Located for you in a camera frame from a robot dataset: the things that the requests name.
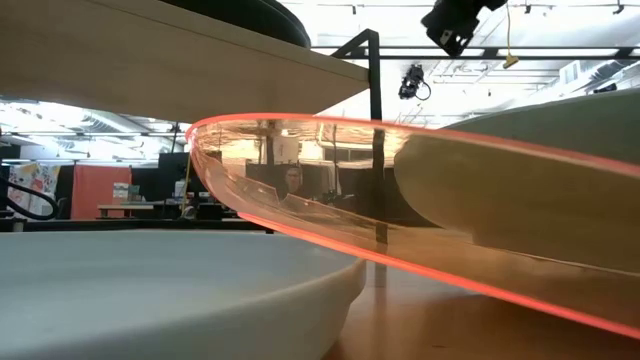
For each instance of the orange red partition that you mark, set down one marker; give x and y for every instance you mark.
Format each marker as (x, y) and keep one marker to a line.
(100, 192)

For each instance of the black partition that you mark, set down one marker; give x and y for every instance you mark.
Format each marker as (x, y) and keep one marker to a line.
(152, 175)

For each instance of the colourful patterned poster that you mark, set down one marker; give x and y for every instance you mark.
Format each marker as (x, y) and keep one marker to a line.
(32, 182)

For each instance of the orange transparent plate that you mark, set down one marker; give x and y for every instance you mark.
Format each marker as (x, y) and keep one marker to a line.
(350, 220)

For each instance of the black overhead beam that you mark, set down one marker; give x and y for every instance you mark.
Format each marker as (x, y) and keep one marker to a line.
(550, 48)

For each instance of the black hanging camera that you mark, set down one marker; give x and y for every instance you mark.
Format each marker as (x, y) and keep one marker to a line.
(412, 80)

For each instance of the wooden shelf with black legs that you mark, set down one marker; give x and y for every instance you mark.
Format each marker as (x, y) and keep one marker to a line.
(150, 55)

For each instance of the black aluminium table frame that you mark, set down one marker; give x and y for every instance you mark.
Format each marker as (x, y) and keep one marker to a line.
(125, 225)

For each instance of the sage green plate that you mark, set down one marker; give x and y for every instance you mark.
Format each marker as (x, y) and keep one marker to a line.
(550, 200)

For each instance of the background wooden table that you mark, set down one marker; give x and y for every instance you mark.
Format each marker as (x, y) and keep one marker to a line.
(125, 206)

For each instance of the black plate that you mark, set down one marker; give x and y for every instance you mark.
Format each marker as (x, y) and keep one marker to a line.
(240, 10)
(306, 40)

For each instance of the person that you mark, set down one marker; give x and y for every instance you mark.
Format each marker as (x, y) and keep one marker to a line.
(294, 181)

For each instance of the light blue plate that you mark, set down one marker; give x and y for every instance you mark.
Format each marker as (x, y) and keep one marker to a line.
(150, 290)

